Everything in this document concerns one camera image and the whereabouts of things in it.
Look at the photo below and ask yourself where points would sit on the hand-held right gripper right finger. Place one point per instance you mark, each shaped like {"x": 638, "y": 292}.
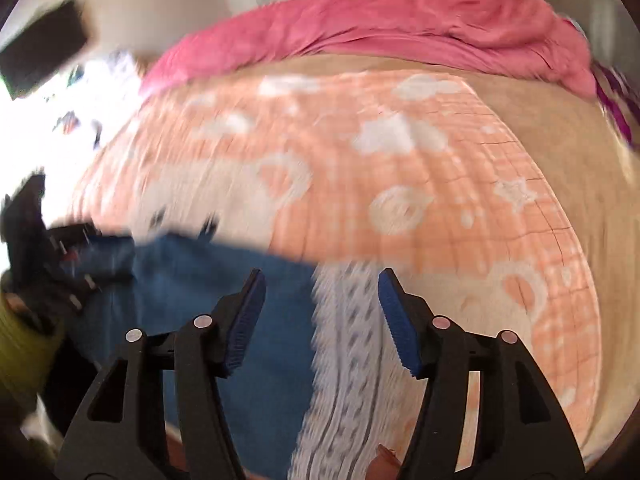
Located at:
{"x": 397, "y": 320}

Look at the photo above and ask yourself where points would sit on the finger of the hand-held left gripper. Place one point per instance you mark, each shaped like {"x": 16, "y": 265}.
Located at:
{"x": 82, "y": 290}
{"x": 72, "y": 236}

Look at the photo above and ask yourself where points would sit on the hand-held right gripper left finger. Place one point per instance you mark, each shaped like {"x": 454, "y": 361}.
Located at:
{"x": 245, "y": 320}

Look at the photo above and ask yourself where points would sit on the blue denim pants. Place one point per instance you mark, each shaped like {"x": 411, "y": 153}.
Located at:
{"x": 200, "y": 280}

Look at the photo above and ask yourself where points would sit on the person's left forearm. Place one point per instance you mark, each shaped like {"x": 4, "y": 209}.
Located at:
{"x": 22, "y": 360}

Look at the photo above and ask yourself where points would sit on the orange printed blanket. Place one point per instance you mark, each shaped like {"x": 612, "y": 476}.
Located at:
{"x": 425, "y": 160}

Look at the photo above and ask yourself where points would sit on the bed with beige sheet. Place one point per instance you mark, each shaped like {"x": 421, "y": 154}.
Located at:
{"x": 550, "y": 125}

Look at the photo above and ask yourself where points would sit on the pink duvet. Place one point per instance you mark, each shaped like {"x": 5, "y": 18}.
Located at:
{"x": 400, "y": 25}

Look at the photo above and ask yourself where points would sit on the purple patterned cloth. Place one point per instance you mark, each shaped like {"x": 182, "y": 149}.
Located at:
{"x": 620, "y": 100}

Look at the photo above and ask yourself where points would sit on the grey pillow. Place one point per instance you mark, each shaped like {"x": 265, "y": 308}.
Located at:
{"x": 575, "y": 5}

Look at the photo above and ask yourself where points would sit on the black wall television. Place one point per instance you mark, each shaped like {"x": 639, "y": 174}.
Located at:
{"x": 45, "y": 45}

